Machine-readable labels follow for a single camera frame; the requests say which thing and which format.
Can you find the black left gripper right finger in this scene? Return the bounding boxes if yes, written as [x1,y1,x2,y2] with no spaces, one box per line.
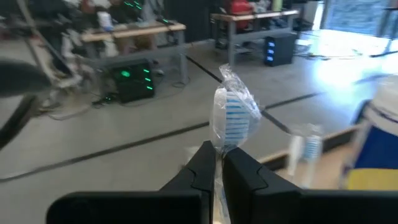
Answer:
[222,146,304,224]

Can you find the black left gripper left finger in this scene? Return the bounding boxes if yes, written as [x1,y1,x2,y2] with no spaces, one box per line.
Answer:
[158,139,217,224]

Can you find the black computer with green lights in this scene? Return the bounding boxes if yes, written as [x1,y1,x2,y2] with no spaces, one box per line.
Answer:
[110,58,156,104]

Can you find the Lysol disinfecting wipes canister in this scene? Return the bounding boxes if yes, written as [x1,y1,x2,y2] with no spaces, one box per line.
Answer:
[340,74,398,191]

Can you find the black computer with blue lights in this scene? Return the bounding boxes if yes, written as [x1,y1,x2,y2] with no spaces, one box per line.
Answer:
[263,32,298,68]

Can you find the wooden top desk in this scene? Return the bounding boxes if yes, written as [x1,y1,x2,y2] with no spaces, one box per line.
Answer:
[80,21,188,85]
[210,9,301,66]

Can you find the red object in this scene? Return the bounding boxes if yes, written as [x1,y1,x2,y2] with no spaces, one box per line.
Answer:
[223,0,254,15]

